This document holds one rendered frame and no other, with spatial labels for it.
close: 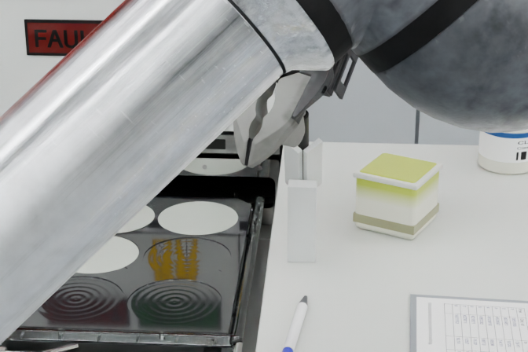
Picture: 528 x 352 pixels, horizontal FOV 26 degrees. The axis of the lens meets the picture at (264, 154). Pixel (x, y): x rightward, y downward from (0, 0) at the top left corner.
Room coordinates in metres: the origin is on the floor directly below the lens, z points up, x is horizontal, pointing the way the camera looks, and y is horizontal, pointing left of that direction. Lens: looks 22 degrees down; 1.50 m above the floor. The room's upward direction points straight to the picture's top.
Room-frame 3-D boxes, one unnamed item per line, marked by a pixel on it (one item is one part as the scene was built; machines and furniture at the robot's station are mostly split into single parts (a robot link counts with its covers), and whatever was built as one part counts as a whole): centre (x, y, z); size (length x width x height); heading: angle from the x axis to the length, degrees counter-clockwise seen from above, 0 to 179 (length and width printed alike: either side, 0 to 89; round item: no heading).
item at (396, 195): (1.15, -0.15, 1.00); 0.07 x 0.07 x 0.07; 60
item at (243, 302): (1.19, 0.02, 0.90); 0.37 x 0.01 x 0.01; 176
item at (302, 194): (1.08, -0.04, 1.03); 0.06 x 0.04 x 0.13; 176
